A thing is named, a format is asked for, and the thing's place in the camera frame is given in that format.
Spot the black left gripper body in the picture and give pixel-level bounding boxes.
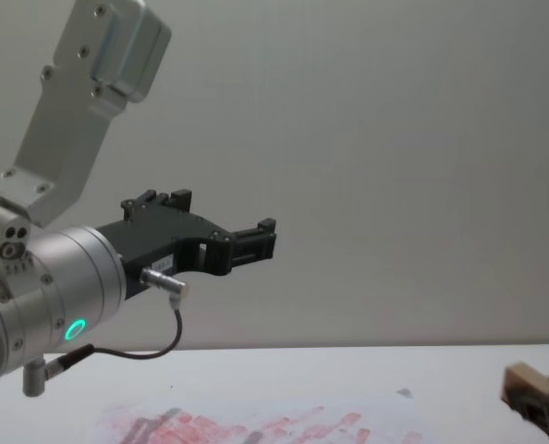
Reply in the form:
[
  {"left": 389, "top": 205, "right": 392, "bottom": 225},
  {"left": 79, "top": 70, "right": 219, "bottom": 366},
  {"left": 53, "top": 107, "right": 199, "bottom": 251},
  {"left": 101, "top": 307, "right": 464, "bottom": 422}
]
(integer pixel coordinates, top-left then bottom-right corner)
[{"left": 95, "top": 206, "right": 232, "bottom": 302}]

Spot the beige block eraser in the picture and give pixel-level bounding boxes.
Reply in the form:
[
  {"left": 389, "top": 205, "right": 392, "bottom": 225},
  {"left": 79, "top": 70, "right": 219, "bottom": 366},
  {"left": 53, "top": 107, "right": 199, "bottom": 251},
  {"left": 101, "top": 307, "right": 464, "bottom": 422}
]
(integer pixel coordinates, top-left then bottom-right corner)
[{"left": 502, "top": 363, "right": 549, "bottom": 400}]

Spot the white table cloth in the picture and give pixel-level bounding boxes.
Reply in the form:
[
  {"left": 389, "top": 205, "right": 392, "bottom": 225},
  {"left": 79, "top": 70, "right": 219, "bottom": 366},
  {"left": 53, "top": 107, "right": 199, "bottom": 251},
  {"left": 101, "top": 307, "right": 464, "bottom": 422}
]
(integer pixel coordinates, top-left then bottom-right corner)
[{"left": 0, "top": 342, "right": 549, "bottom": 444}]

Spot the paper sheet with red marks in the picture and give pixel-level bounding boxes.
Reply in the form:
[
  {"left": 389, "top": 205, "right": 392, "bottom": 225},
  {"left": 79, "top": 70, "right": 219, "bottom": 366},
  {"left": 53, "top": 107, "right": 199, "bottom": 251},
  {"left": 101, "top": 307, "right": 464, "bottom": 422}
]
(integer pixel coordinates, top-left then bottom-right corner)
[{"left": 92, "top": 391, "right": 426, "bottom": 444}]

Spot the thin dark gripper cable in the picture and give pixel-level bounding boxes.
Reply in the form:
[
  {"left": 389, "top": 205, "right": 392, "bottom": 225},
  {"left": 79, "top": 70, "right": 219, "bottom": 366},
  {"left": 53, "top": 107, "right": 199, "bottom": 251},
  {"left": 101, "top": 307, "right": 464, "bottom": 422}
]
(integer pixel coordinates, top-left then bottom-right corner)
[{"left": 42, "top": 266, "right": 194, "bottom": 374}]

